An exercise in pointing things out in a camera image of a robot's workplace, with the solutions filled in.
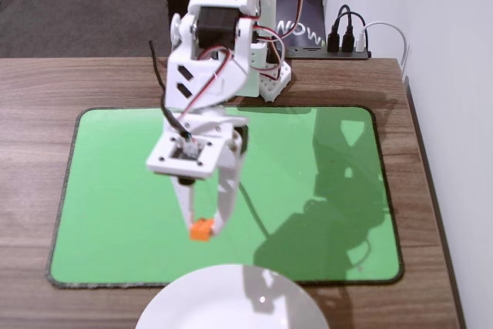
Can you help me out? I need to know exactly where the white plate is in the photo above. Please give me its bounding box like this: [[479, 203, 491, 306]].
[[134, 264, 330, 329]]

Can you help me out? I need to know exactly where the black USB hub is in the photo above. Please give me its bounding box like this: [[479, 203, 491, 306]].
[[284, 45, 373, 60]]

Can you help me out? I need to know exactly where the white USB cable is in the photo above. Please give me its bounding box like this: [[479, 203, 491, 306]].
[[355, 20, 410, 79]]

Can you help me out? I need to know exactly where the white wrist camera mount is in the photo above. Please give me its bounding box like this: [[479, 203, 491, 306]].
[[145, 130, 225, 187]]

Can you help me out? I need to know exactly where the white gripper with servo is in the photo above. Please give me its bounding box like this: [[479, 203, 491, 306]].
[[163, 107, 251, 238]]

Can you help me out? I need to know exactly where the green mat with dark edge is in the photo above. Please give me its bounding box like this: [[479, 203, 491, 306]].
[[45, 104, 404, 290]]

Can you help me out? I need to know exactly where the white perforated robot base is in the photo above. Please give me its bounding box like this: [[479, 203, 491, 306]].
[[246, 42, 296, 102]]

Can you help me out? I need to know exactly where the black USB cable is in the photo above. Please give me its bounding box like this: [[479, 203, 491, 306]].
[[326, 4, 352, 55], [340, 12, 367, 53]]

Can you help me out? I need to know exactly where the dark box with NOW print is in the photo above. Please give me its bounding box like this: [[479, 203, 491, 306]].
[[275, 0, 327, 56]]

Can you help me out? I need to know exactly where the orange lego block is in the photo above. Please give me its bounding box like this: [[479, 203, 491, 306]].
[[189, 218, 215, 242]]

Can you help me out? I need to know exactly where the camera cable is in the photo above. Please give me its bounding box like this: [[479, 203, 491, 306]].
[[149, 39, 189, 141]]

